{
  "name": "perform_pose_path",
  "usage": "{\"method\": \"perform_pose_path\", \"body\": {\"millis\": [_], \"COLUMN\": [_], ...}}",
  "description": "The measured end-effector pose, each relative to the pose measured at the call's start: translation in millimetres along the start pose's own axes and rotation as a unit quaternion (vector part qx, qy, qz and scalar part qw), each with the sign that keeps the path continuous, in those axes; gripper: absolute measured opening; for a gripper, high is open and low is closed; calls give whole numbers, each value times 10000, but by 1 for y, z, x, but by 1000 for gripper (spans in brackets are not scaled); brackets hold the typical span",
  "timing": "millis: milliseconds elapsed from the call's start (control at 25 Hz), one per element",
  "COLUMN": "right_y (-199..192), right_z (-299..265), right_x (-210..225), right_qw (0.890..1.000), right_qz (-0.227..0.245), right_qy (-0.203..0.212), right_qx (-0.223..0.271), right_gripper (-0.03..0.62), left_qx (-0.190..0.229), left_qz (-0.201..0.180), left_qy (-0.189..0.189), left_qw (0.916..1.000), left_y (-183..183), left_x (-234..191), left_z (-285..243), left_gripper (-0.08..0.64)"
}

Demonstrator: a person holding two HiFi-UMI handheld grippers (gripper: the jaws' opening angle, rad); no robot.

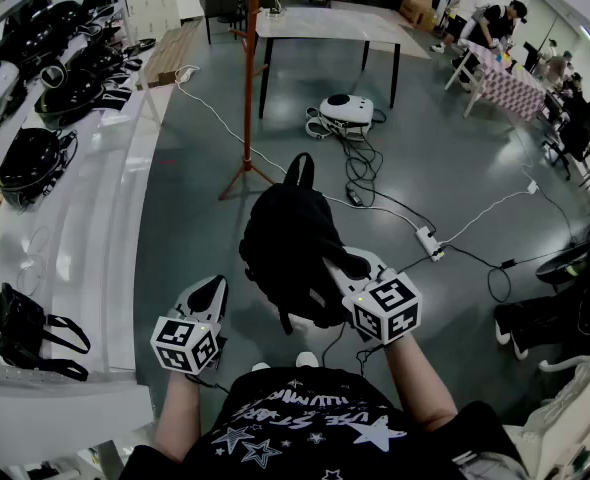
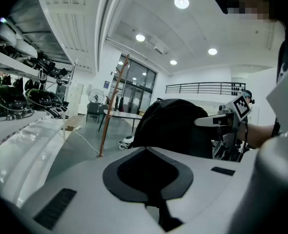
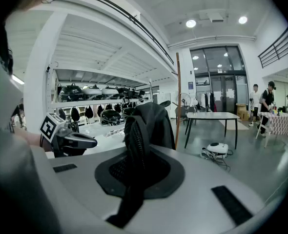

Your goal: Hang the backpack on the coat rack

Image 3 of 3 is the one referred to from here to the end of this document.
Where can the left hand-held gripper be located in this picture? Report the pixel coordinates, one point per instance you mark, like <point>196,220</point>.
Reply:
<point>50,128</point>

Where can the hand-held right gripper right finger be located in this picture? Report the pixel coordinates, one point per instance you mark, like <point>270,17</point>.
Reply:
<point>197,177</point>

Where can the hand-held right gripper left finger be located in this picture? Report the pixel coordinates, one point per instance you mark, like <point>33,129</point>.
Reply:
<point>85,181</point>

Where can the black garment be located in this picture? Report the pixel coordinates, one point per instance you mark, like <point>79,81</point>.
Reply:
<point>149,121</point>

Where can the brown wooden coat rack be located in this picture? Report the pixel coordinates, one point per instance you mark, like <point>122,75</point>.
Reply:
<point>178,94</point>

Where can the person's left forearm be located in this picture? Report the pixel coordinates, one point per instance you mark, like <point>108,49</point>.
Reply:
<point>35,140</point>

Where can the white capsule pet carrier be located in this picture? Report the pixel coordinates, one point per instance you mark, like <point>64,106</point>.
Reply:
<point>217,148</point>

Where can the white metal shelving unit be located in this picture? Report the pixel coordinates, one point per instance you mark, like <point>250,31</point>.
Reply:
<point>68,104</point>

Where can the row of black helmets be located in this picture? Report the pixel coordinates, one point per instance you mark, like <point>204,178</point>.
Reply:
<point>70,91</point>

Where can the white marble table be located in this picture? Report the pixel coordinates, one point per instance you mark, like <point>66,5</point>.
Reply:
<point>212,115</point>

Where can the black chair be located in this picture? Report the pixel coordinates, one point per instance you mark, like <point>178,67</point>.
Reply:
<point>183,112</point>

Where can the cardboard box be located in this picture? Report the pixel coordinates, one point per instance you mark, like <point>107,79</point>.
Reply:
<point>241,111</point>

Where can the fluorescent tube light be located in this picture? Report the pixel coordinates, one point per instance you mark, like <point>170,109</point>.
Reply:
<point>17,79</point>

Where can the table with patterned pink cloth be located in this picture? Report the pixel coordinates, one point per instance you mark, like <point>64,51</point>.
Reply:
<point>283,123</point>

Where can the glass entrance door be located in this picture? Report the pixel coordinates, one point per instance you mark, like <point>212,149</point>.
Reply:
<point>219,57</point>

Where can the round ceiling light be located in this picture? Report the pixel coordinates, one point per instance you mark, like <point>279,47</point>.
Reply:
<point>191,23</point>
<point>243,20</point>

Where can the ceiling air vent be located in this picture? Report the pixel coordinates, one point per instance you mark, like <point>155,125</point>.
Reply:
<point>216,17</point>

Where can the garment rail with clothes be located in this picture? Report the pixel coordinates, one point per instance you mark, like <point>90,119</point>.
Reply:
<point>207,100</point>

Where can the blue wall poster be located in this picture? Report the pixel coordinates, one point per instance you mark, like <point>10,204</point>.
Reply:
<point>190,85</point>

